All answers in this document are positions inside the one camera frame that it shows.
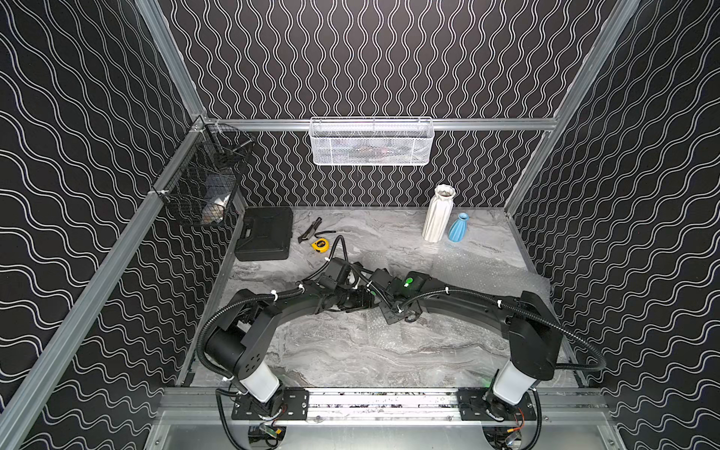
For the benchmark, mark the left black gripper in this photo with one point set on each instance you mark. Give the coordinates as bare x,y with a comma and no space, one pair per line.
356,298

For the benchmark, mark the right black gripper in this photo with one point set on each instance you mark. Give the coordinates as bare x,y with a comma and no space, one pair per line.
389,319

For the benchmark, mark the bubble white cylinder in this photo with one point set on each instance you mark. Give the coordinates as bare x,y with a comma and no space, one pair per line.
438,214

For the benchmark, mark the blue ribbed vase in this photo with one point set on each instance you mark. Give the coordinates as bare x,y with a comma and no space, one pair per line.
459,228

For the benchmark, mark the clear bubble wrap roll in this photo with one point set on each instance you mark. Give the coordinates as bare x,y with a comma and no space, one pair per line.
383,340

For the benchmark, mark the clear bubble wrap sheet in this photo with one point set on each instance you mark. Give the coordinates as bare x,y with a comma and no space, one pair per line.
461,268
515,280

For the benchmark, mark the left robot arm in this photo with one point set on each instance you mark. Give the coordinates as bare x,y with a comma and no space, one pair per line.
207,355

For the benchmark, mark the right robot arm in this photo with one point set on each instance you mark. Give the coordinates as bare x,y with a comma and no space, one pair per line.
552,335

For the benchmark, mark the yellow tape measure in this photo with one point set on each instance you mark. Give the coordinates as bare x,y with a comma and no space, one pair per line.
321,245

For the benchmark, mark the black utility knife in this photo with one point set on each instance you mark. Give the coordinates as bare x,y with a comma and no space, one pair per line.
314,231

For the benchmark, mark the black plastic tool case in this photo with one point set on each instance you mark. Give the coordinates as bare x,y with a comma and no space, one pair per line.
265,235

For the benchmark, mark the white roll in black basket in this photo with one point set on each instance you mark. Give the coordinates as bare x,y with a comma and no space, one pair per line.
219,189

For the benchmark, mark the white wire mesh basket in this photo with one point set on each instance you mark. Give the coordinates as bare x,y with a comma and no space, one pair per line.
371,141

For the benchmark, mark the black wire basket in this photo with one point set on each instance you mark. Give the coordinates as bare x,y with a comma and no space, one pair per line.
221,149

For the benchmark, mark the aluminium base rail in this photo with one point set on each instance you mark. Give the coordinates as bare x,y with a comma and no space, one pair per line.
397,406

